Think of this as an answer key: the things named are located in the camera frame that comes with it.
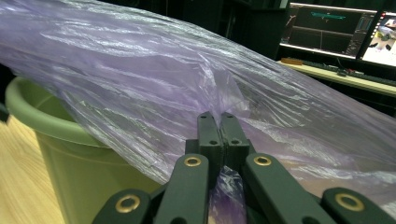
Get green plastic bucket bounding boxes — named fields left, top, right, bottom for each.
left=5, top=77, right=163, bottom=224

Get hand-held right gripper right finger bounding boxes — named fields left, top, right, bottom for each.
left=219, top=112, right=257, bottom=176

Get purple plastic bag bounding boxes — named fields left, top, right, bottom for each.
left=0, top=0, right=396, bottom=224

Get pale wooden desk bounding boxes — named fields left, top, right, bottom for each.
left=276, top=59, right=396, bottom=98

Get black keyboard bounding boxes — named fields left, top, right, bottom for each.
left=301, top=59, right=396, bottom=88

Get wide computer monitor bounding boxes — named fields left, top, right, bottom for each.
left=279, top=2, right=378, bottom=61

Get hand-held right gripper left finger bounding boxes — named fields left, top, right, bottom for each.
left=185, top=111, right=224, bottom=189

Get computer monitor with bright picture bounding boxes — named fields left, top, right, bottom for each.
left=361, top=10, right=396, bottom=68

